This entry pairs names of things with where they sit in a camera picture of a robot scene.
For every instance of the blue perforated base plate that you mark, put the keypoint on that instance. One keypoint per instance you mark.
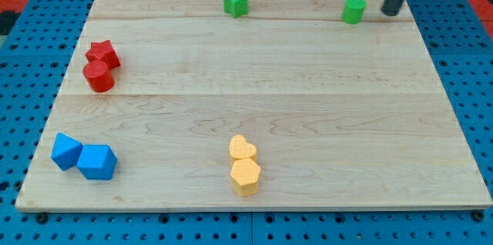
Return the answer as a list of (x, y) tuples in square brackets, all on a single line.
[(37, 40)]

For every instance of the wooden board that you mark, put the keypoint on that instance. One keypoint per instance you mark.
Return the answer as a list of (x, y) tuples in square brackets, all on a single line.
[(344, 117)]

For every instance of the yellow heart block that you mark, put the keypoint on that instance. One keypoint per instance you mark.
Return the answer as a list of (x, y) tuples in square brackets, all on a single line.
[(239, 148)]

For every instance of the yellow hexagon block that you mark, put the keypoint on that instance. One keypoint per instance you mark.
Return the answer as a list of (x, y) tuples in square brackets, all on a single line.
[(244, 175)]

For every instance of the blue triangular block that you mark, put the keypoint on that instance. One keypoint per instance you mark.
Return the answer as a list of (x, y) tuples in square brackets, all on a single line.
[(66, 151)]

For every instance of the red star block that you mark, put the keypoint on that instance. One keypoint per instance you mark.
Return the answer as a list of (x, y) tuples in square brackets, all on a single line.
[(103, 51)]

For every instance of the green star block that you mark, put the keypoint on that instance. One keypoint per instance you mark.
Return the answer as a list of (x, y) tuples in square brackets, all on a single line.
[(236, 8)]

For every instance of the blue pentagon block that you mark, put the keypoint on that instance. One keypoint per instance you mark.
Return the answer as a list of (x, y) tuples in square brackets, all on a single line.
[(97, 162)]

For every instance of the green cylinder block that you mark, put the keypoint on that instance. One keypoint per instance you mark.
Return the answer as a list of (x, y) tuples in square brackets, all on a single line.
[(353, 11)]

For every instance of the red cylinder block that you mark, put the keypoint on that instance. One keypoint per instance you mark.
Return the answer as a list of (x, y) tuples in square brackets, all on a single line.
[(98, 75)]

